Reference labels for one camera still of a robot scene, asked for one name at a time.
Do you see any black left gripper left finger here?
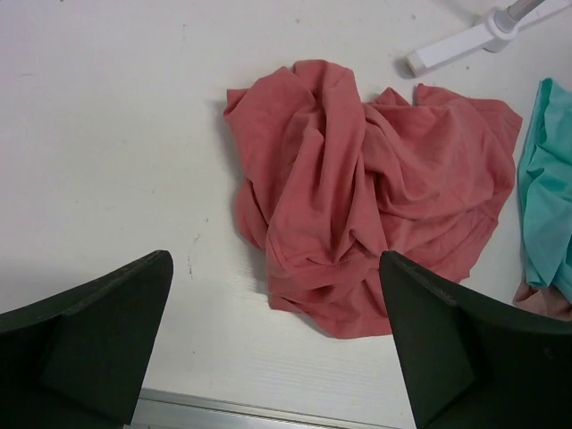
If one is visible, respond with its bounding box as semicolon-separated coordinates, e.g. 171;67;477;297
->
1;250;173;428

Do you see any salmon red t-shirt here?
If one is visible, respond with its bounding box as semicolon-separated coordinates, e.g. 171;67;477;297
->
223;60;522;340

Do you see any teal t-shirt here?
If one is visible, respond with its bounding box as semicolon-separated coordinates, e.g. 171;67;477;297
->
517;79;571;299

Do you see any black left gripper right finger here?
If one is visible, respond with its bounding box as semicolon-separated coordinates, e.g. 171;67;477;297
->
379;251;571;428

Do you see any white rack base foot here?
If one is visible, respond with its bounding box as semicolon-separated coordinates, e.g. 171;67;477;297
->
405;0;544;77

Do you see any beige pink garment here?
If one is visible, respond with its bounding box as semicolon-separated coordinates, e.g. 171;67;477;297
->
513;283;571;322

